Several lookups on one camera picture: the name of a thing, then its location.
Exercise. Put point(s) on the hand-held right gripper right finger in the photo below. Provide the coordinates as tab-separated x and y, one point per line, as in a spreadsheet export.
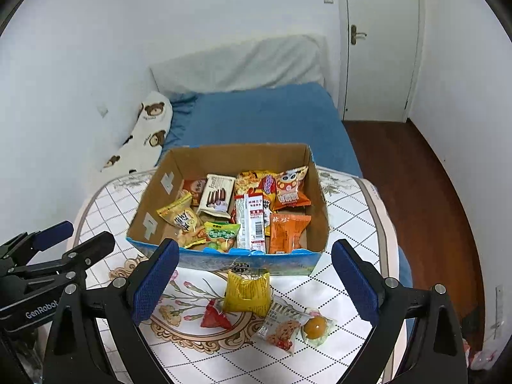
356	280

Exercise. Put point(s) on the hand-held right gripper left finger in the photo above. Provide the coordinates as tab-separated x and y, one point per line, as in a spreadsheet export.
156	280

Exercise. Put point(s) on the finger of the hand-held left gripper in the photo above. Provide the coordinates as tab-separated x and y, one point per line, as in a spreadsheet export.
52	232
92	248

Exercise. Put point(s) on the yellow cracker packet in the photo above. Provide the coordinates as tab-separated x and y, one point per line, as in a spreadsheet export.
182	218

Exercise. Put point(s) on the green pea snack packet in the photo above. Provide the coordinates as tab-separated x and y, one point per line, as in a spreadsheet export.
222	232

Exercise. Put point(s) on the plain orange snack packet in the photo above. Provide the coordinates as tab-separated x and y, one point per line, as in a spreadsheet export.
288	232

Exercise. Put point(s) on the red brown snack packet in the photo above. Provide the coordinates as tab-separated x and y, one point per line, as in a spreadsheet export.
195	190

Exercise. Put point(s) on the white chocolate wafer packet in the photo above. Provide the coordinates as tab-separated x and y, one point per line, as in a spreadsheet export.
216	196

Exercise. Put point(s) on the orange panda print packet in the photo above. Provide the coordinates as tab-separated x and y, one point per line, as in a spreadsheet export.
290	190

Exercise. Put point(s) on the red white label packet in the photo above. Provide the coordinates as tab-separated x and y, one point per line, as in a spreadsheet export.
254	224

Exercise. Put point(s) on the pizza print snack packet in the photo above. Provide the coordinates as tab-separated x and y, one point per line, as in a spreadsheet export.
248	180

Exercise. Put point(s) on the cardboard box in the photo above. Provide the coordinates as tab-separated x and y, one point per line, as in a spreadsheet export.
240	158

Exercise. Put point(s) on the white patterned blanket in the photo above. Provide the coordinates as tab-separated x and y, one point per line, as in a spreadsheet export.
352	224

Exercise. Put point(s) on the braised egg packet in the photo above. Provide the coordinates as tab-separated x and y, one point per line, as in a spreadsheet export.
315	328

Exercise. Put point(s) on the red triangular snack packet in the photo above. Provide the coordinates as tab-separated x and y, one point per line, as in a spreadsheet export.
214	318

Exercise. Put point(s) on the clear cookie packet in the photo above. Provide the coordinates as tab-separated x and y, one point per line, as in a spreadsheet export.
280	324

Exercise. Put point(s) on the plain yellow snack packet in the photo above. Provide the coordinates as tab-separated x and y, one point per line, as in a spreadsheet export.
246	294

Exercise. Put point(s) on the bear print pillow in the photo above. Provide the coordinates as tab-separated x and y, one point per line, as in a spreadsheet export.
152	128

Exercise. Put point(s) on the white plastic bag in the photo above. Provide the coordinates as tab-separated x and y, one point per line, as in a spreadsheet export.
484	358

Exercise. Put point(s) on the blue bed sheet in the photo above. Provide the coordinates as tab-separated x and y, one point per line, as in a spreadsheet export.
260	116

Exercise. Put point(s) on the grey headboard cushion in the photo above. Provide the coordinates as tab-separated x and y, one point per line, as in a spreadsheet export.
240	64

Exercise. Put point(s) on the white wall socket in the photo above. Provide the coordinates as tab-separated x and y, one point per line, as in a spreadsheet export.
103	111

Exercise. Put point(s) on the white wall outlet plate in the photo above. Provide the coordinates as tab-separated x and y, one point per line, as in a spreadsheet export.
499	296

